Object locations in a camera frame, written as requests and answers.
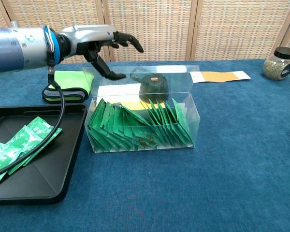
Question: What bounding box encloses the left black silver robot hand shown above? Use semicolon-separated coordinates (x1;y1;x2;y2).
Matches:
59;24;145;80

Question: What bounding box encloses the green tea bag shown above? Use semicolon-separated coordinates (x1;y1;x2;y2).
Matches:
171;98;194;146
87;98;112;152
23;116;63;167
115;103;159;150
4;125;46;175
0;141;24;192

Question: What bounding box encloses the clear plastic box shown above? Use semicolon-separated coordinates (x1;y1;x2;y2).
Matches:
83;64;201;153

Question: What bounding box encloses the black plastic tray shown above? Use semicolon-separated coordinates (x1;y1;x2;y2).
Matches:
0;102;88;206

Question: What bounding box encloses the green grey microfiber cloth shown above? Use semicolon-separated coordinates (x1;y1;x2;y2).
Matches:
42;70;94;104

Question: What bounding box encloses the woven bamboo folding screen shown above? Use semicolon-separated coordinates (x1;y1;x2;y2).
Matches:
0;0;290;65

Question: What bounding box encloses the black cast iron teapot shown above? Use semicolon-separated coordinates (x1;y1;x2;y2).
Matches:
130;73;170;102

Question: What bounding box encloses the white brown paper strip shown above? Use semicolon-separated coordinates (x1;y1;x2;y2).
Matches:
189;71;252;84

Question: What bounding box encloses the blue felt table cover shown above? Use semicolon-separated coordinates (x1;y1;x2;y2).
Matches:
0;58;290;232

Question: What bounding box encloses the glass jar black lid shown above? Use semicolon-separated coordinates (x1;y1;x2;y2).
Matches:
263;46;290;81

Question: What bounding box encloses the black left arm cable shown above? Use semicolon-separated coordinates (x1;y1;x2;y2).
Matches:
0;63;65;180

